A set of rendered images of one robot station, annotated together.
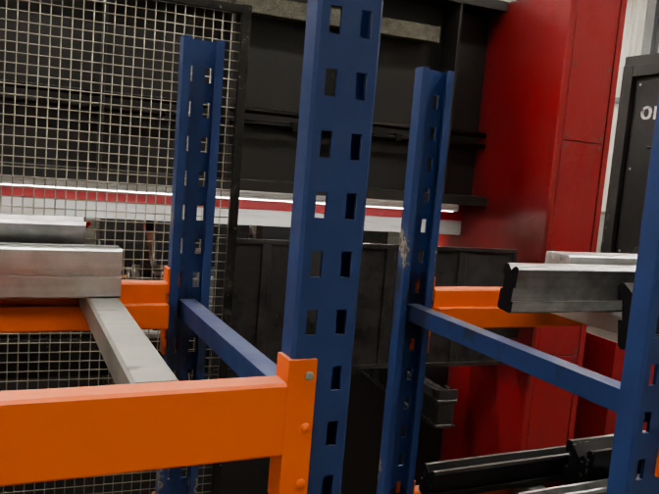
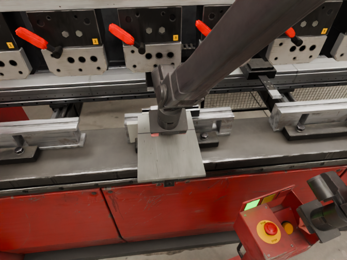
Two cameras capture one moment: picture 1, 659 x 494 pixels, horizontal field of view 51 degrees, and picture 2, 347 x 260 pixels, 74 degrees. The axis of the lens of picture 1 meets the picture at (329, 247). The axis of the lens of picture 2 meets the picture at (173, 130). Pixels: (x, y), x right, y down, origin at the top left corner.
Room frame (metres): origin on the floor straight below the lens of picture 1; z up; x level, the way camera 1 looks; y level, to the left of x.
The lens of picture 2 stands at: (3.36, 0.43, 1.51)
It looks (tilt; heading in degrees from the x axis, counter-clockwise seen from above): 45 degrees down; 195
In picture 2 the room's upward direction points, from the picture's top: straight up
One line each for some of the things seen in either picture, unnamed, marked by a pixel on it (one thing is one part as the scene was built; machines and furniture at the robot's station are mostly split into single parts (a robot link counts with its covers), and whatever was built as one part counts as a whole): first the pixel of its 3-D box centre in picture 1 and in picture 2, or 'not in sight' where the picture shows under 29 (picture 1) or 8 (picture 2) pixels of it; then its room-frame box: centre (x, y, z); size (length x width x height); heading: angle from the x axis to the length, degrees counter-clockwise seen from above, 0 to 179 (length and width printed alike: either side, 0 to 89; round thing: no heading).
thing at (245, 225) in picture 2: not in sight; (275, 227); (2.97, 0.68, 0.75); 0.20 x 0.16 x 0.18; 125
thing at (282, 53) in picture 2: (175, 242); (294, 29); (2.64, 0.59, 1.26); 0.15 x 0.09 x 0.17; 112
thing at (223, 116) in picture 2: not in sight; (178, 124); (2.75, 0.29, 0.92); 0.39 x 0.06 x 0.10; 112
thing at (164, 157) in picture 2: not in sight; (167, 142); (2.91, 0.29, 1.00); 0.26 x 0.18 x 0.01; 22
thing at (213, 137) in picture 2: not in sight; (176, 142); (2.81, 0.30, 0.89); 0.30 x 0.05 x 0.03; 112
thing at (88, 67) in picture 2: not in sight; (74, 39); (2.86, 0.03, 1.26); 0.15 x 0.09 x 0.17; 112
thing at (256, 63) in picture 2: not in sight; (264, 76); (2.48, 0.57, 1.01); 0.26 x 0.12 x 0.05; 22
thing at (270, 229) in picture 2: not in sight; (269, 230); (3.00, 0.64, 0.79); 0.04 x 0.04 x 0.04
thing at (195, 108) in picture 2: not in sight; (170, 112); (2.76, 0.26, 0.98); 0.20 x 0.03 x 0.03; 112
